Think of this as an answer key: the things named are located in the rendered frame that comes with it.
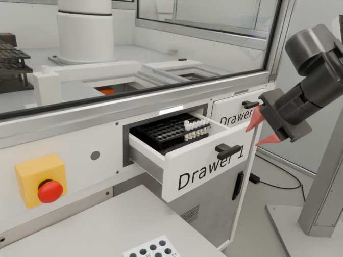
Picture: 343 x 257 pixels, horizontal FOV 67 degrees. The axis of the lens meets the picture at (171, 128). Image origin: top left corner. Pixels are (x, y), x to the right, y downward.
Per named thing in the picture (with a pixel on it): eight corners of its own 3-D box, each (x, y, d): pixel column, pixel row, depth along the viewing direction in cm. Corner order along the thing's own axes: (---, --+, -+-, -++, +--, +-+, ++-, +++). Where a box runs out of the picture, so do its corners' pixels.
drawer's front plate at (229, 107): (261, 117, 99) (267, 89, 94) (212, 136, 81) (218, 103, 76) (256, 115, 100) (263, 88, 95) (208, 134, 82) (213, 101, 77)
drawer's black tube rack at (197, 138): (206, 144, 72) (210, 123, 69) (158, 164, 61) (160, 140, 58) (156, 117, 86) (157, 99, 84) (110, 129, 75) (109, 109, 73)
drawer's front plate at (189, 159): (247, 159, 70) (255, 122, 65) (166, 204, 52) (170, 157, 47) (241, 156, 71) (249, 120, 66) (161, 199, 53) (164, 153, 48)
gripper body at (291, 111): (272, 93, 52) (302, 68, 46) (305, 135, 49) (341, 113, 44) (254, 99, 48) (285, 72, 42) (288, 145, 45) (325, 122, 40)
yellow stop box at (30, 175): (70, 196, 49) (66, 164, 46) (28, 212, 44) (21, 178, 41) (59, 182, 52) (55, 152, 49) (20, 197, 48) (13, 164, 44)
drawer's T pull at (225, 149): (241, 151, 58) (242, 146, 57) (220, 161, 53) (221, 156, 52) (228, 144, 60) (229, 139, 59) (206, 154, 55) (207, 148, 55)
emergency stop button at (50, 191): (65, 199, 46) (63, 181, 44) (41, 209, 43) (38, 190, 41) (58, 190, 48) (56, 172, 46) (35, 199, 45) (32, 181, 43)
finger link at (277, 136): (252, 122, 58) (284, 96, 51) (271, 149, 56) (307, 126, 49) (233, 129, 53) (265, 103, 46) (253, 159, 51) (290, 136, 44)
